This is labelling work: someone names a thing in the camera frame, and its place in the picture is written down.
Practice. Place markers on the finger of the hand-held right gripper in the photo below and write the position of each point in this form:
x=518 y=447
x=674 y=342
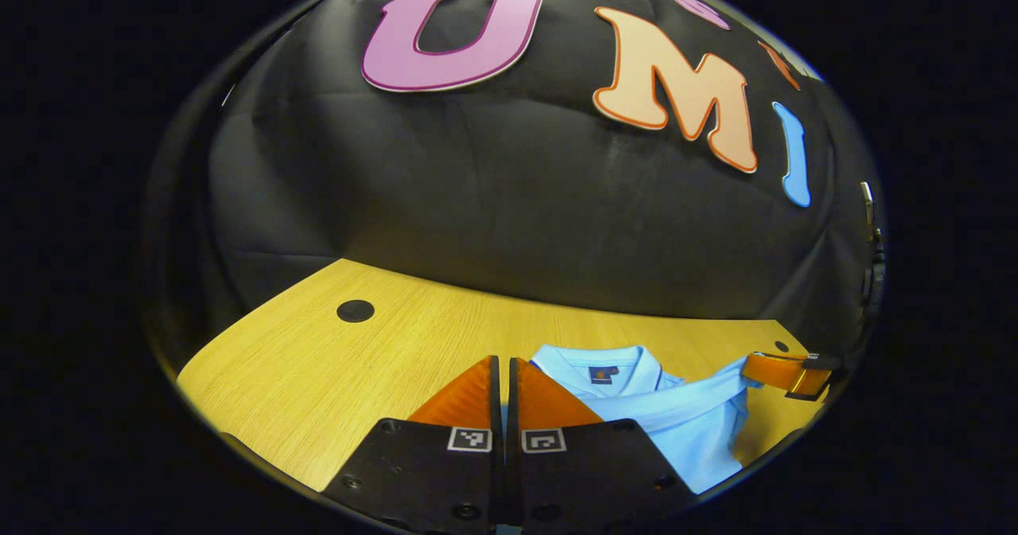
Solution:
x=775 y=372

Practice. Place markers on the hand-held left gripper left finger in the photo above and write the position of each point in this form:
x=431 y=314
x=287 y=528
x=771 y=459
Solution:
x=477 y=487

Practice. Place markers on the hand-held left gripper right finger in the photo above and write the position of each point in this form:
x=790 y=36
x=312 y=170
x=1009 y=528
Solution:
x=557 y=487

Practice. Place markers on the light blue polo T-shirt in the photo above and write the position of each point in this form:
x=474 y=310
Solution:
x=692 y=432

